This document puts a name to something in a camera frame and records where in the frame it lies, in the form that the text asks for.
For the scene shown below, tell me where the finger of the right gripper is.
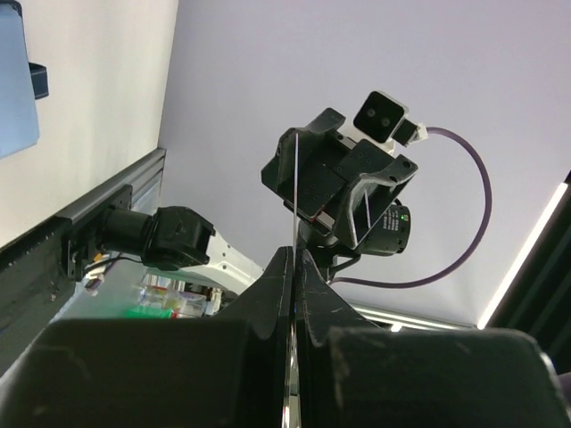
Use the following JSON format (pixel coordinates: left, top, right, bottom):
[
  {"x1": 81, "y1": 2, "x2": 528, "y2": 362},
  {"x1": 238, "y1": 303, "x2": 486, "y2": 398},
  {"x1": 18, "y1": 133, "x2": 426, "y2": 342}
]
[
  {"x1": 338, "y1": 153, "x2": 418, "y2": 250},
  {"x1": 261, "y1": 128, "x2": 321, "y2": 214}
]

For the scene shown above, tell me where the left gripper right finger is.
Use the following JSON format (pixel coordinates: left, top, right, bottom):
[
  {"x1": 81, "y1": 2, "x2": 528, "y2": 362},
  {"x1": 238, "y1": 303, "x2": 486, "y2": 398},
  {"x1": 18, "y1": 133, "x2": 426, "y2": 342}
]
[{"x1": 294, "y1": 250, "x2": 381, "y2": 427}]

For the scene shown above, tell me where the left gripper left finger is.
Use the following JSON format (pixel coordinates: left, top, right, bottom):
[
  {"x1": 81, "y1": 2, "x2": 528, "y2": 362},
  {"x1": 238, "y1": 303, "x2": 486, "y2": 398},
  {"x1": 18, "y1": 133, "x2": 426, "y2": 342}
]
[{"x1": 212, "y1": 247, "x2": 294, "y2": 427}]

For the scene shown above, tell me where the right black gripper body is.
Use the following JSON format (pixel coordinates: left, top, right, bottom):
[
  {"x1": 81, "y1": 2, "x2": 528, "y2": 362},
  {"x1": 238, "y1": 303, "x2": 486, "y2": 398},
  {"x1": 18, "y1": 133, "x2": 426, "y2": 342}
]
[{"x1": 261, "y1": 107, "x2": 420, "y2": 251}]

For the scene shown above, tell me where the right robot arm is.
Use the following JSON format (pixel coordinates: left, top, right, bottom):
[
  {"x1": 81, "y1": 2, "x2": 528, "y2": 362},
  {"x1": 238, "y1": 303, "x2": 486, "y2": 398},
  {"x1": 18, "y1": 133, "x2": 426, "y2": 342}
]
[{"x1": 102, "y1": 109, "x2": 427, "y2": 293}]

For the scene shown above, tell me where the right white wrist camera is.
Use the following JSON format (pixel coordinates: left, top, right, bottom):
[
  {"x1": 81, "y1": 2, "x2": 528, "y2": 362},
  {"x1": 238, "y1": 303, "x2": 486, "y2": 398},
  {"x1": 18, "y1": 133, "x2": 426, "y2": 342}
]
[{"x1": 337, "y1": 91, "x2": 428, "y2": 155}]

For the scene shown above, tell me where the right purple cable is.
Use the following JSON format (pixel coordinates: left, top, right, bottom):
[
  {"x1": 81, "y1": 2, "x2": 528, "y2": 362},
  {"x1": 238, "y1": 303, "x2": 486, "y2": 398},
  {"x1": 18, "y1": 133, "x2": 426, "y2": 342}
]
[{"x1": 329, "y1": 127, "x2": 494, "y2": 289}]

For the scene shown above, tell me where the aluminium front rail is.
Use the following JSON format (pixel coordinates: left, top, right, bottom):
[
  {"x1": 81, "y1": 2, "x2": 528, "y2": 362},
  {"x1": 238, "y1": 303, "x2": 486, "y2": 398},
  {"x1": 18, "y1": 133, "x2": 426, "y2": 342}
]
[{"x1": 55, "y1": 148, "x2": 166, "y2": 223}]

